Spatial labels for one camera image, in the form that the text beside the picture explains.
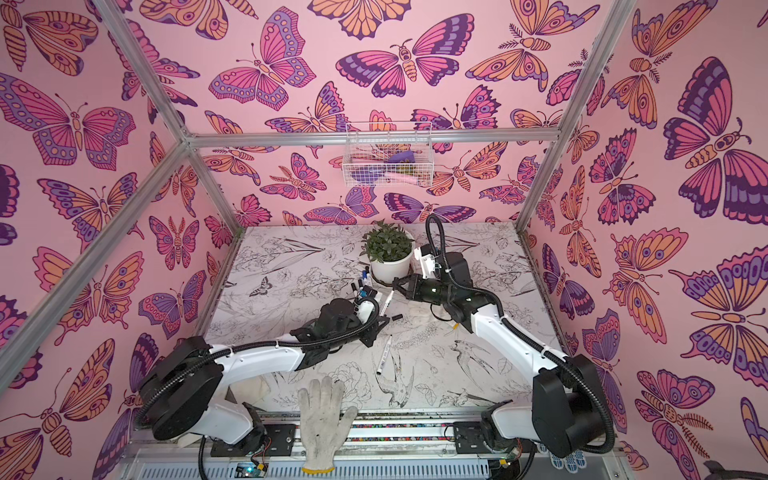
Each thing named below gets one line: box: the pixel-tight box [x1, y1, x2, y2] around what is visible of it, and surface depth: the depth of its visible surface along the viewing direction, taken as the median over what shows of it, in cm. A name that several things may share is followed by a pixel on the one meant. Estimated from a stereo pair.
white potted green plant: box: [359, 218, 416, 284], surface depth 95 cm
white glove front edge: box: [298, 376, 359, 474], surface depth 78 cm
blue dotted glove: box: [537, 444, 587, 473], surface depth 71 cm
